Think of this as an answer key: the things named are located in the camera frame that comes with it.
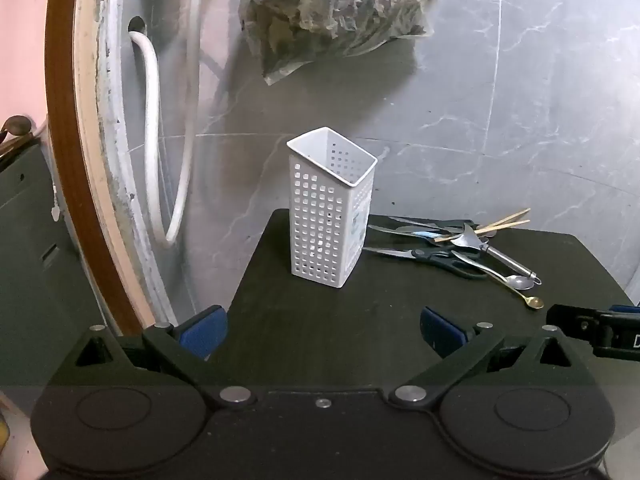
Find metal peeler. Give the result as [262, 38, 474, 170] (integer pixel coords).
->
[450, 224, 542, 282]

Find white perforated utensil basket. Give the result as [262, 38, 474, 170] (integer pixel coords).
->
[286, 126, 378, 289]

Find silver spoon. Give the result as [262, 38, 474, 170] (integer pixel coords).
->
[452, 251, 536, 292]

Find wooden door frame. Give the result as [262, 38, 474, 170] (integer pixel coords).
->
[45, 0, 176, 336]

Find brown wooden object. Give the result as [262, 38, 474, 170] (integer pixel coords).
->
[0, 115, 33, 171]

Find green handled knife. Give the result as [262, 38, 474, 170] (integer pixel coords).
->
[387, 216, 477, 231]

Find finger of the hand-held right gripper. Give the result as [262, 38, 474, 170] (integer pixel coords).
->
[546, 304, 608, 343]

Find dark grey box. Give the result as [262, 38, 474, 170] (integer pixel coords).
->
[0, 142, 121, 391]

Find white flexible hose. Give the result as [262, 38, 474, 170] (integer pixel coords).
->
[128, 0, 216, 250]

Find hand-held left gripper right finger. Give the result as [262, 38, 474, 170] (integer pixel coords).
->
[389, 306, 598, 409]

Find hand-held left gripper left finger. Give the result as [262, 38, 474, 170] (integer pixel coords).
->
[52, 305, 257, 408]

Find clear plastic bag of dried greens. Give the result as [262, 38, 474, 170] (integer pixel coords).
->
[239, 0, 443, 87]

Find dark green handled scissors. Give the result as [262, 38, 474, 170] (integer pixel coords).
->
[361, 246, 488, 281]

